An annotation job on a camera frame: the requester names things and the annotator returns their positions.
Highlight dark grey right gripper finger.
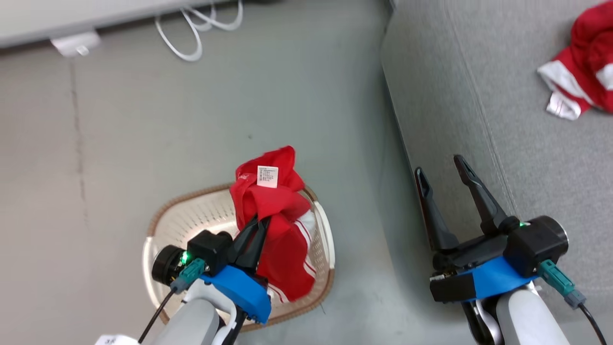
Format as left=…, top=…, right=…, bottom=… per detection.
left=415, top=167, right=460, bottom=252
left=454, top=155, right=520, bottom=235

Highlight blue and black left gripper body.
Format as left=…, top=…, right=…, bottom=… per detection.
left=200, top=265, right=272, bottom=324

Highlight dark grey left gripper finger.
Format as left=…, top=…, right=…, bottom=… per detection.
left=233, top=218, right=260, bottom=267
left=247, top=215, right=272, bottom=274

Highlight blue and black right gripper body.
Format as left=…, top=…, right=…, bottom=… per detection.
left=430, top=234, right=539, bottom=303

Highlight red garment with thin stripes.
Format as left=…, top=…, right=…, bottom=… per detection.
left=229, top=146, right=318, bottom=303

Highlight red garment with white cuffs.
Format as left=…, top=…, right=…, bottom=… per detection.
left=537, top=0, right=613, bottom=121

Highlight grey fabric sofa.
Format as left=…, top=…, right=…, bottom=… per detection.
left=381, top=0, right=613, bottom=345

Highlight woven rim laundry basket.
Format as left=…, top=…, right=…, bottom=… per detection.
left=142, top=183, right=336, bottom=333

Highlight white paper label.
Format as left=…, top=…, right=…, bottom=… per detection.
left=94, top=334, right=140, bottom=345

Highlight white power adapter box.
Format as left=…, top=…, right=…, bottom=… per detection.
left=50, top=31, right=102, bottom=58

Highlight left teal plug black cable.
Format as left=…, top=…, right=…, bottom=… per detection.
left=138, top=259, right=206, bottom=344

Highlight teal plug black cable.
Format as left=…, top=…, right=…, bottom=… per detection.
left=138, top=259, right=206, bottom=344
left=537, top=259, right=608, bottom=345

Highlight right teal plug black cable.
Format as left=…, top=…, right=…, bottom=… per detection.
left=537, top=259, right=608, bottom=345

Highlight white coiled cable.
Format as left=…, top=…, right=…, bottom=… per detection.
left=154, top=0, right=244, bottom=62

